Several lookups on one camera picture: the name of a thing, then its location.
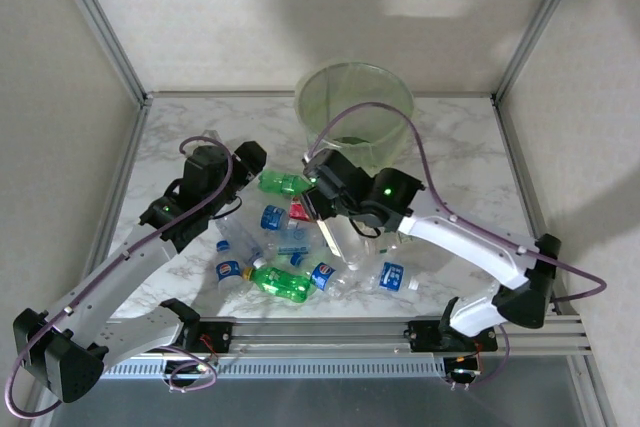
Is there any thin black right gripper cable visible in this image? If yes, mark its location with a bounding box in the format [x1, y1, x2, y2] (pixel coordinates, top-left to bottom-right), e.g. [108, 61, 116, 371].
[347, 214, 384, 240]

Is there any green Sprite plastic bottle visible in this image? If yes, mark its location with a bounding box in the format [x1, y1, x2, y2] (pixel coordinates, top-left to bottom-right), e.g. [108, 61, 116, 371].
[257, 169, 314, 199]
[242, 265, 319, 306]

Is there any translucent green bin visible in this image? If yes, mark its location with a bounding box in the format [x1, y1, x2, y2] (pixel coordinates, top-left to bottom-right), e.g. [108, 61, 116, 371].
[294, 60, 416, 169]

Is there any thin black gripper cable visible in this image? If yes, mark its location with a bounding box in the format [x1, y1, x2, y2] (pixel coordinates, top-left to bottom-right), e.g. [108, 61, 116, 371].
[217, 195, 247, 221]
[347, 214, 384, 240]

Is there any clear bottle dark blue label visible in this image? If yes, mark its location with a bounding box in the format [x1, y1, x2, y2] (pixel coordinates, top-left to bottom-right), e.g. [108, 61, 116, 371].
[367, 260, 422, 296]

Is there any clear plastic bottle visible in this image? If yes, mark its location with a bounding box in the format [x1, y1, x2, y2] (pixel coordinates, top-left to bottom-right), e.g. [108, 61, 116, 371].
[214, 214, 269, 271]

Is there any red yellow label bottle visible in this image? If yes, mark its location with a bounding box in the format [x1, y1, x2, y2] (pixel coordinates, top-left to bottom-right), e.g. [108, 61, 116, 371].
[288, 196, 314, 223]

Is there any Pepsi label plastic bottle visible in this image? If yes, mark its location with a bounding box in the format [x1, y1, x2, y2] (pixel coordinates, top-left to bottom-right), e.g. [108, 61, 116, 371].
[214, 239, 251, 299]
[308, 260, 354, 299]

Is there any Pocari Sweat blue label bottle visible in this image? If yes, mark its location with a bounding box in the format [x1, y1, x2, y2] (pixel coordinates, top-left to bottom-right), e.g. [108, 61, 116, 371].
[257, 202, 301, 234]

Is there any thin red black wire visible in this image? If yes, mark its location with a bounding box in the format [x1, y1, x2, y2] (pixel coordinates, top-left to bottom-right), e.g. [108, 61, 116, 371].
[198, 332, 220, 364]
[469, 339, 487, 373]

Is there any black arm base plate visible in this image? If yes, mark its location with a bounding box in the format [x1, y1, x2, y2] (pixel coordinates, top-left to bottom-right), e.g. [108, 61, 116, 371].
[407, 319, 501, 354]
[198, 319, 234, 354]

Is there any thin black left gripper cable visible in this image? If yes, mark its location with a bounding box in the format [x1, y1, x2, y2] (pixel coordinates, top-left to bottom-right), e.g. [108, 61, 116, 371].
[217, 195, 247, 221]

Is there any aluminium frame leg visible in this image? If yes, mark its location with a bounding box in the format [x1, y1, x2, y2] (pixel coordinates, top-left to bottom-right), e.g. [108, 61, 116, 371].
[569, 354, 619, 427]
[22, 394, 57, 427]

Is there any grey slotted cable duct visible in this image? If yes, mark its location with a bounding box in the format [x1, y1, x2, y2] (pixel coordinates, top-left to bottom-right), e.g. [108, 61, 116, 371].
[102, 357, 449, 379]

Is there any aluminium table edge rail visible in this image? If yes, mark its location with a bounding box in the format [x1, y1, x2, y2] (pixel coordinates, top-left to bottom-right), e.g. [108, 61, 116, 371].
[492, 95, 599, 356]
[82, 96, 154, 298]
[144, 90, 499, 100]

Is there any wide aluminium mounting rail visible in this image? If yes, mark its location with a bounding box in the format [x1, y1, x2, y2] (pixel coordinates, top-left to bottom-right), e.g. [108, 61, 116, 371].
[107, 315, 594, 356]

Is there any aluminium frame post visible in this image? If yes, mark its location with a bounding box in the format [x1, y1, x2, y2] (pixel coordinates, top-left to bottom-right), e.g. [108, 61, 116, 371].
[47, 0, 151, 101]
[493, 0, 594, 100]

